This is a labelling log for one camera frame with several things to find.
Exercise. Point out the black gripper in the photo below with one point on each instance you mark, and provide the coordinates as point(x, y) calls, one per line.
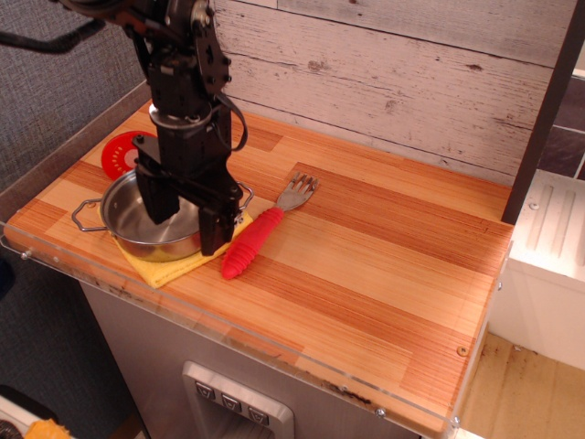
point(189, 159)

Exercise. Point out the stainless steel pot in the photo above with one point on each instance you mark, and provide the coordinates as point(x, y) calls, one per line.
point(125, 217)

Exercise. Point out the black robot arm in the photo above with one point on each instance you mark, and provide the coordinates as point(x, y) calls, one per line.
point(186, 70)

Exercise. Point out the yellow folded cloth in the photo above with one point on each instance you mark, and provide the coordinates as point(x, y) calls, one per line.
point(158, 274)

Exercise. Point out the red toy tomato slice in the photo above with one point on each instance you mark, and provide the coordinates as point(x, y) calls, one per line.
point(119, 154)

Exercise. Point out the grey toy fridge cabinet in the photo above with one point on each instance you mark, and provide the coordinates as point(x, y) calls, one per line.
point(151, 352)

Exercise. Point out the clear acrylic edge guard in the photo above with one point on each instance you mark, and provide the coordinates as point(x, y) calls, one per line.
point(387, 323)

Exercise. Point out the silver dispenser panel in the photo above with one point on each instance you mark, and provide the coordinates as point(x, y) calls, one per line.
point(233, 402)

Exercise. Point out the red-handled metal fork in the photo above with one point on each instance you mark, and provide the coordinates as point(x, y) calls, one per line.
point(248, 244)

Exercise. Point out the dark right cabinet post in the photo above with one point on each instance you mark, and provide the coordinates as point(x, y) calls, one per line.
point(558, 84)

